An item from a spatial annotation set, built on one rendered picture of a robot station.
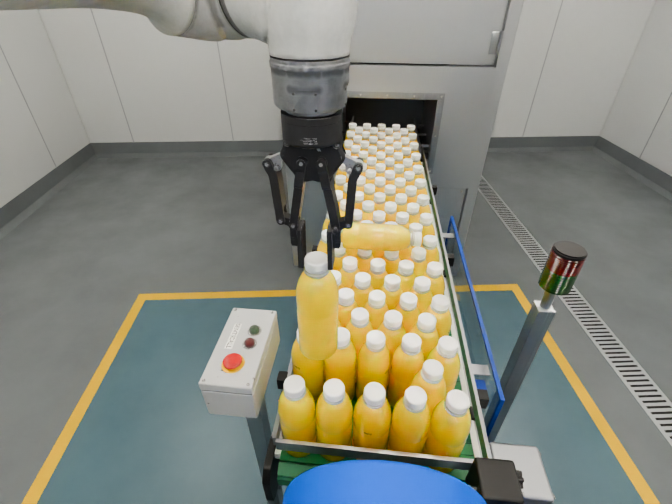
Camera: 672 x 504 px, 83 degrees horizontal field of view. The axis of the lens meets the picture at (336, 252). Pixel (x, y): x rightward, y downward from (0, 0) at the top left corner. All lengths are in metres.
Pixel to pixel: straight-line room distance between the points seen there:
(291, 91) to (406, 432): 0.59
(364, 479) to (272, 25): 0.50
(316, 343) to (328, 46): 0.45
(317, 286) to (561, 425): 1.78
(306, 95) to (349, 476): 0.44
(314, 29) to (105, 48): 4.55
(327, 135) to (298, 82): 0.07
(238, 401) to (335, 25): 0.64
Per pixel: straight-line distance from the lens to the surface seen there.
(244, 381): 0.75
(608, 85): 5.54
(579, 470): 2.13
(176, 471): 1.98
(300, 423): 0.77
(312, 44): 0.43
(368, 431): 0.76
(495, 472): 0.81
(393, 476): 0.51
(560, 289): 0.91
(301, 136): 0.46
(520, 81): 5.01
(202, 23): 0.51
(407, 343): 0.79
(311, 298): 0.60
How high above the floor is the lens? 1.70
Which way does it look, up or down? 36 degrees down
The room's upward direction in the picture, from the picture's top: straight up
